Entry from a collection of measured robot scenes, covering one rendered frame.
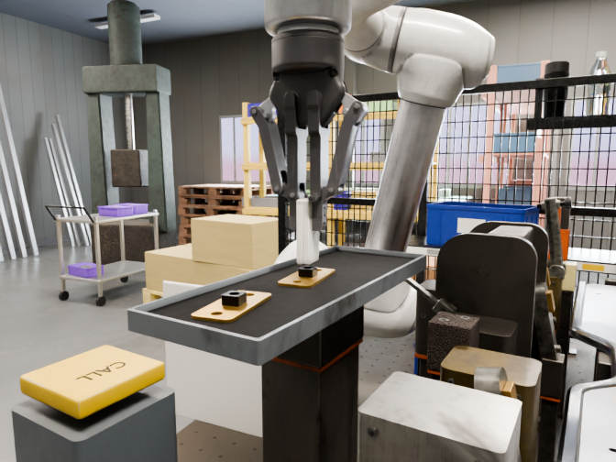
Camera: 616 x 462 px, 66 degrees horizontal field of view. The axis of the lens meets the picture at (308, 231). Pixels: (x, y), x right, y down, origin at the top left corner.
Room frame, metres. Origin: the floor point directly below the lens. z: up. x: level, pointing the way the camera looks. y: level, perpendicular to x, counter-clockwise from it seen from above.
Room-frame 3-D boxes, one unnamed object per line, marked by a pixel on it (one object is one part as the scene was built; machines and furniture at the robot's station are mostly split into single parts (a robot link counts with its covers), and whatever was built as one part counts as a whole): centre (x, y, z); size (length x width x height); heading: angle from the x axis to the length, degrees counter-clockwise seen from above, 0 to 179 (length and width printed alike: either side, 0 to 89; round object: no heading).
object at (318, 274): (0.51, 0.00, 1.17); 0.08 x 0.04 x 0.01; 158
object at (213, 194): (7.75, 1.32, 0.48); 1.35 x 0.93 x 0.96; 65
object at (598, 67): (1.52, -0.90, 1.53); 0.07 x 0.07 x 0.20
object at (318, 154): (0.51, -0.01, 1.30); 0.04 x 0.01 x 0.11; 158
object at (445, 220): (1.49, -0.55, 1.09); 0.30 x 0.17 x 0.13; 49
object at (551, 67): (1.58, -0.80, 1.52); 0.07 x 0.07 x 0.18
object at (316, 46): (0.51, 0.00, 1.37); 0.08 x 0.07 x 0.09; 68
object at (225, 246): (4.19, 0.69, 0.43); 1.53 x 1.18 x 0.86; 65
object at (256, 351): (0.50, 0.00, 1.16); 0.37 x 0.14 x 0.02; 148
